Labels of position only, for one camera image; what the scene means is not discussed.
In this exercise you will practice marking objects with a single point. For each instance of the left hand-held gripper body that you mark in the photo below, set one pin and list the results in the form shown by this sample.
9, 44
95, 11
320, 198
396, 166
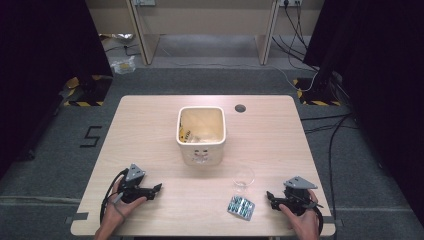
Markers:
131, 186

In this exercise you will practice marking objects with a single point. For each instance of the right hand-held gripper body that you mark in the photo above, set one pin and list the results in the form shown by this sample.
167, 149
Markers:
296, 198

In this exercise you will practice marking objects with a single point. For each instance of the clear plastic cup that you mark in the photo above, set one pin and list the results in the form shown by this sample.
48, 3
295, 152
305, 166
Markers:
243, 180

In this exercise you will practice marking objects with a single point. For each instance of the blister pack of capsules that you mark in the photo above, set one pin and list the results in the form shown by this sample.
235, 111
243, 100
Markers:
241, 208

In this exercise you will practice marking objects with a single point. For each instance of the cream bin with face print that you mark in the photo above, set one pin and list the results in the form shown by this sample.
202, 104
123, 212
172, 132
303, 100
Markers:
201, 155

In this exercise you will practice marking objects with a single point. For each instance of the person's left hand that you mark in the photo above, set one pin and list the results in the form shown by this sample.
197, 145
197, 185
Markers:
116, 210

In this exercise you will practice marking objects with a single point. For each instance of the person's right hand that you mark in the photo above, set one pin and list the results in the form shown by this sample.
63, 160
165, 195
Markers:
305, 226

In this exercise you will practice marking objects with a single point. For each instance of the yellow packet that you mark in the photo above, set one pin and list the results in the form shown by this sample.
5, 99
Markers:
184, 134

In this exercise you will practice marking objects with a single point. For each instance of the black stand base striped tape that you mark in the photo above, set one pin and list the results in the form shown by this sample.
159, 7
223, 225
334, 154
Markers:
88, 91
316, 95

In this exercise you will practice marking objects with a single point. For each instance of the clear plastic bag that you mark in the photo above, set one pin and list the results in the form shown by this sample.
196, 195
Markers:
123, 65

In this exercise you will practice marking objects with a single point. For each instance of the black curtain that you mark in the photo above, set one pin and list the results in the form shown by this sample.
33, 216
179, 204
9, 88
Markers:
383, 83
43, 66

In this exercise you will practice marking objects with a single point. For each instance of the crumpled silver foil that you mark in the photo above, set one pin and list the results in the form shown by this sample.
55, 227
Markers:
117, 36

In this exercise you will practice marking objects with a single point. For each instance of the beige wooden desk frame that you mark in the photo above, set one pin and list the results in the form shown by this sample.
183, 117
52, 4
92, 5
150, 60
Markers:
146, 40

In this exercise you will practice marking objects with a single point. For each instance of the wall power socket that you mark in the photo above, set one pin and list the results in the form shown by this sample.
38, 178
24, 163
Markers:
290, 2
143, 2

